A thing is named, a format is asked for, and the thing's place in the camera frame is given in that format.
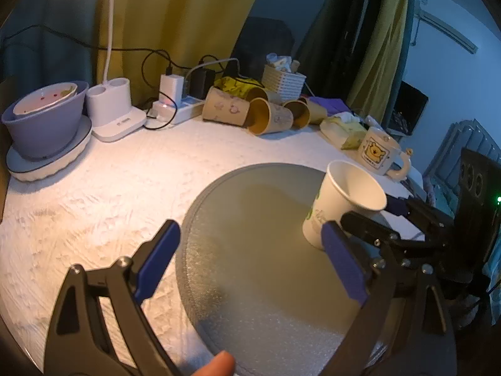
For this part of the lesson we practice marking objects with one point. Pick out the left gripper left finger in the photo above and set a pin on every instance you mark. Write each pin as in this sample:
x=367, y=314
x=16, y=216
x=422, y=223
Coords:
x=78, y=342

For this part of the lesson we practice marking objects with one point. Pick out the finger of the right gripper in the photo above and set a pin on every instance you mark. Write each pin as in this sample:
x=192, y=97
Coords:
x=367, y=229
x=415, y=210

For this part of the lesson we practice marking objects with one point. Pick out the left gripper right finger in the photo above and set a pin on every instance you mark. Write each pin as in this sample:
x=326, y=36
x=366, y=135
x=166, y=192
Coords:
x=418, y=351

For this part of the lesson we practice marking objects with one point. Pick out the white paper cup green print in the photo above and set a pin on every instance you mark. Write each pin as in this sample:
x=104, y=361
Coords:
x=346, y=187

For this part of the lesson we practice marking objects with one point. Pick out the brown paper cup far right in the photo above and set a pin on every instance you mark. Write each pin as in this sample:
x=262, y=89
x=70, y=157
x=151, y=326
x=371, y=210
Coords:
x=317, y=113

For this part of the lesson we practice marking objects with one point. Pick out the brown paper cup open mouth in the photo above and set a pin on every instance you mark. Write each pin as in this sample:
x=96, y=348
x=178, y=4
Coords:
x=300, y=112

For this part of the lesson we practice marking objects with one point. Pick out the brown floral paper cup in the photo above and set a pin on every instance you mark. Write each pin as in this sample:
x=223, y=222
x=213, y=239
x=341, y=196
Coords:
x=265, y=117

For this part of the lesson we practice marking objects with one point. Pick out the brown paper cup behind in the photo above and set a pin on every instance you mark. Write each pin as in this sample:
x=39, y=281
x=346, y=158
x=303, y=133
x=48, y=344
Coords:
x=264, y=93

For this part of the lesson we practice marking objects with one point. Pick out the brown paper cup far left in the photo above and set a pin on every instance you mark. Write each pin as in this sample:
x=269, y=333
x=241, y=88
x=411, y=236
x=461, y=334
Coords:
x=224, y=108

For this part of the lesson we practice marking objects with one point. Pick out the person's fingertip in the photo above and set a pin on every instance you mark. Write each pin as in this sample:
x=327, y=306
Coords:
x=222, y=364

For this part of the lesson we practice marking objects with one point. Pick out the white bear ceramic mug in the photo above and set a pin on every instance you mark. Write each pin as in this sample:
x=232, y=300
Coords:
x=382, y=154

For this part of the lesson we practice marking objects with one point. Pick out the yellow tissue pack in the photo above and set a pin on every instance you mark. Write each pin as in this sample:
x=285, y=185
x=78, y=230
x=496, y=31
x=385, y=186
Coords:
x=345, y=132

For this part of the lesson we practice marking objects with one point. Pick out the purple cloth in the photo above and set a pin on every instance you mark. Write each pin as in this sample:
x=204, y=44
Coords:
x=332, y=105

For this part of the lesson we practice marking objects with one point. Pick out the round grey placemat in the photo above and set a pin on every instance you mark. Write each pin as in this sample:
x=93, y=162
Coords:
x=251, y=284

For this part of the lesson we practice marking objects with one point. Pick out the white textured tablecloth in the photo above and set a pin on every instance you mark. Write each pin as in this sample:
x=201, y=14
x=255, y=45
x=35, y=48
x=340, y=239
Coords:
x=114, y=197

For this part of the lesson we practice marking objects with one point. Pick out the white plastic basket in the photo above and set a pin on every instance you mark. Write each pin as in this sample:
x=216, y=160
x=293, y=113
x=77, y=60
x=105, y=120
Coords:
x=287, y=85

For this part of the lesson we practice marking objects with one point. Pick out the yellow plastic bag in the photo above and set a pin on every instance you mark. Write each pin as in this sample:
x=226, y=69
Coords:
x=237, y=87

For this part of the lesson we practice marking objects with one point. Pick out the purple bowl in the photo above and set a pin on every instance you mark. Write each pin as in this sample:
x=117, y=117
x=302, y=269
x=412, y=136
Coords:
x=45, y=134

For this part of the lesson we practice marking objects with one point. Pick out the white power strip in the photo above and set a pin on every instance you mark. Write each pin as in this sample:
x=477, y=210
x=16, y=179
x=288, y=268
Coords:
x=161, y=115

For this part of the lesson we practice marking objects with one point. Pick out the black power adapter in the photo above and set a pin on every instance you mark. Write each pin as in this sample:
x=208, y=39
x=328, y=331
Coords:
x=201, y=80

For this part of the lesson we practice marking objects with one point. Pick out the white desk lamp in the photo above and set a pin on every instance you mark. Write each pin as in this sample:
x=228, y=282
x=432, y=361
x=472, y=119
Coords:
x=109, y=104

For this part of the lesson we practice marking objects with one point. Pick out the white charger plug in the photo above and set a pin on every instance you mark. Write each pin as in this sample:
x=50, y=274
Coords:
x=171, y=89

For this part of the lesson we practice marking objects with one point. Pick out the white inner bowl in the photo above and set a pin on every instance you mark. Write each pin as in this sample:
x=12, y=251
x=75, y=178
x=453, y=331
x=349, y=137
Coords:
x=44, y=97

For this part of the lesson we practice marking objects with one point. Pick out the yellow curtain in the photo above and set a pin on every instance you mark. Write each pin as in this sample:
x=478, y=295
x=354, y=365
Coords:
x=186, y=29

